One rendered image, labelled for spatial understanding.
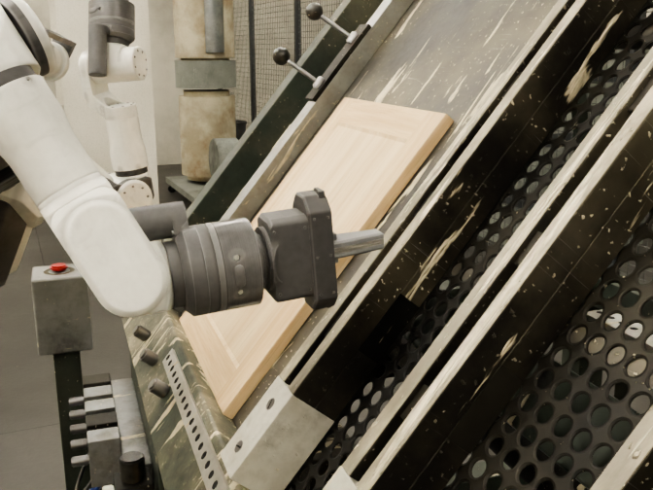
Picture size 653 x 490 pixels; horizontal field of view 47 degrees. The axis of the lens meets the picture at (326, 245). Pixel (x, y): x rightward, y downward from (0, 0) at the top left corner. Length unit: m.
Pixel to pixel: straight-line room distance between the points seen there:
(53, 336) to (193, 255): 1.15
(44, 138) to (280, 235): 0.23
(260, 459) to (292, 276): 0.28
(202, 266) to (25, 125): 0.20
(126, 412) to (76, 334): 0.34
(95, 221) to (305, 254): 0.20
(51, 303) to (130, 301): 1.13
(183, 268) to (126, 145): 0.88
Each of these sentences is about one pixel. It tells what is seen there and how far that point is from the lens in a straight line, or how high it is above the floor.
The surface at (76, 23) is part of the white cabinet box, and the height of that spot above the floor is 1.58.
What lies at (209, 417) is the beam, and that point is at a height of 0.91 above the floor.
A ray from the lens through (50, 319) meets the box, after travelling 1.82.
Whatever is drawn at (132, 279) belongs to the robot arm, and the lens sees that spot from 0.69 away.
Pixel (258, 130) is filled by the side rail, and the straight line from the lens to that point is 1.85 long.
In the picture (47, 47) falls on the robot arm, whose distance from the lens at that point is 0.79.
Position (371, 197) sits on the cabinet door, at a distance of 1.18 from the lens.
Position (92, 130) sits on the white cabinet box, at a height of 0.90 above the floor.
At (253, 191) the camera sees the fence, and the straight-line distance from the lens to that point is 1.61.
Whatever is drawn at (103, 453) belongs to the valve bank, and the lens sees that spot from 1.43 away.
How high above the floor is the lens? 1.42
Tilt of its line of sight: 14 degrees down
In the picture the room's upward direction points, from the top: straight up
